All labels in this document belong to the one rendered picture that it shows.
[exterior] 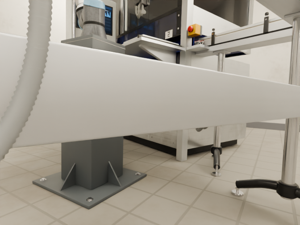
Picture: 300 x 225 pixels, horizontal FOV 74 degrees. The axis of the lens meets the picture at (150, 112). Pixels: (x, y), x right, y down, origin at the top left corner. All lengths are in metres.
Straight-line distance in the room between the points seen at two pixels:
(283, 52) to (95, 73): 4.02
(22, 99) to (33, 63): 0.04
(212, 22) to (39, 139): 1.78
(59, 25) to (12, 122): 3.99
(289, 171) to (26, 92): 0.99
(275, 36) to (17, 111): 1.31
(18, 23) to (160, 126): 3.60
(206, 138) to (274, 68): 2.59
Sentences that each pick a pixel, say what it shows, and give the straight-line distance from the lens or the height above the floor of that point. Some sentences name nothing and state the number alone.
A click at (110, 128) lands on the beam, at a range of 0.28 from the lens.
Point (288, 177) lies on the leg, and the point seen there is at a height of 0.17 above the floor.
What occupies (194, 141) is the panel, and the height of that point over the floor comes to 0.15.
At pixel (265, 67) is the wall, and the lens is 4.16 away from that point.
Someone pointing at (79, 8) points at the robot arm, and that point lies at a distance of 1.37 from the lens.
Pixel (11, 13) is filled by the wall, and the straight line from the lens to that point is 3.84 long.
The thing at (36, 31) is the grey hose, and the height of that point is 0.56.
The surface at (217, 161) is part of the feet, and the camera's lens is 1.43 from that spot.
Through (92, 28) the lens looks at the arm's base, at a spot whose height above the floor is 0.85.
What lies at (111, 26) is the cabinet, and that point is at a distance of 2.44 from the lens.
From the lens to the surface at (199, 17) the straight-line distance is 1.79.
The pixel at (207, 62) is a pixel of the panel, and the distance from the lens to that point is 1.79.
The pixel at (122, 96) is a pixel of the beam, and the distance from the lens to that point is 0.29.
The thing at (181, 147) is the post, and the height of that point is 0.11.
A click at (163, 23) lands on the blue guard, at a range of 1.86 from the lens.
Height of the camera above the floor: 0.49
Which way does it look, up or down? 4 degrees down
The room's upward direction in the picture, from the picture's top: 2 degrees clockwise
